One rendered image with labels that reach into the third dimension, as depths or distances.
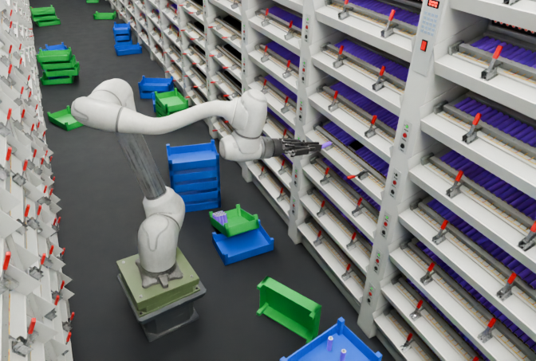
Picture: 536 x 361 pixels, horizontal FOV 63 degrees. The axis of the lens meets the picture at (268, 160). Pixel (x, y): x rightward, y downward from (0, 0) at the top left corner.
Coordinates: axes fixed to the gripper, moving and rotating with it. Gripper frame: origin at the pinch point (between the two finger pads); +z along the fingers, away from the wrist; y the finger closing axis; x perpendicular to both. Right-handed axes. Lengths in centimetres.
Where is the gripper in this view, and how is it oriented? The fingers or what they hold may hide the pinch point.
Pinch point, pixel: (313, 146)
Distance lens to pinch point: 185.8
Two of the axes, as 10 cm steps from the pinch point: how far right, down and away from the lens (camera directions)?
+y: -4.2, -4.9, 7.7
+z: 8.9, -0.3, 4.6
